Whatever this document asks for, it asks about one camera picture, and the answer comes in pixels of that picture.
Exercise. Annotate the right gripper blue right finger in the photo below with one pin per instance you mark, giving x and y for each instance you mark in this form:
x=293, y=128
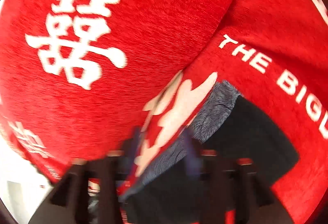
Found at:
x=228, y=183

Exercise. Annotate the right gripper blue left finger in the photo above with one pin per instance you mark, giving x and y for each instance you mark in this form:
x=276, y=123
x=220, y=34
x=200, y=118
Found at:
x=68, y=200

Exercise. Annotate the black pants grey waistband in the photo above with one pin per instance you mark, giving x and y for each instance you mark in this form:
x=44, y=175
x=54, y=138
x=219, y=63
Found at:
x=226, y=123

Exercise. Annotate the red bedspread white characters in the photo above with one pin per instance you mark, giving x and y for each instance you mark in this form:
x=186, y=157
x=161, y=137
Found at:
x=274, y=53

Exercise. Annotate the red pillow white characters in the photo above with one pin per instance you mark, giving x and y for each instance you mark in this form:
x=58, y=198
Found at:
x=75, y=74

